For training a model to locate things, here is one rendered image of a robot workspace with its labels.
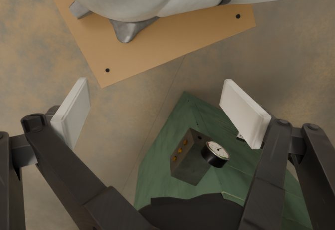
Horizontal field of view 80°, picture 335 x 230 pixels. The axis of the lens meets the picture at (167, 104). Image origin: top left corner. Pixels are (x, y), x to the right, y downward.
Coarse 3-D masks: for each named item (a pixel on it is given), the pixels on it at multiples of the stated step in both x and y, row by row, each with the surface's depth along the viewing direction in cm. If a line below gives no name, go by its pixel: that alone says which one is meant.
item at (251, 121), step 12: (228, 84) 19; (228, 96) 19; (240, 96) 17; (228, 108) 19; (240, 108) 17; (252, 108) 15; (240, 120) 17; (252, 120) 15; (264, 120) 14; (240, 132) 17; (252, 132) 15; (264, 132) 14; (252, 144) 15
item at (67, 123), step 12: (84, 84) 17; (72, 96) 15; (84, 96) 17; (60, 108) 13; (72, 108) 14; (84, 108) 17; (60, 120) 12; (72, 120) 14; (84, 120) 17; (60, 132) 12; (72, 132) 14; (72, 144) 14
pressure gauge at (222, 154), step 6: (210, 144) 47; (216, 144) 49; (204, 150) 46; (210, 150) 45; (216, 150) 46; (222, 150) 48; (204, 156) 46; (210, 156) 45; (216, 156) 44; (222, 156) 45; (228, 156) 46; (210, 162) 45; (216, 162) 44; (222, 162) 45
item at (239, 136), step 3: (237, 135) 56; (240, 135) 56; (237, 138) 57; (240, 138) 56; (243, 138) 56; (243, 141) 56; (261, 144) 54; (261, 147) 55; (288, 153) 52; (288, 156) 52; (291, 156) 51; (288, 159) 52; (291, 159) 51; (291, 162) 51
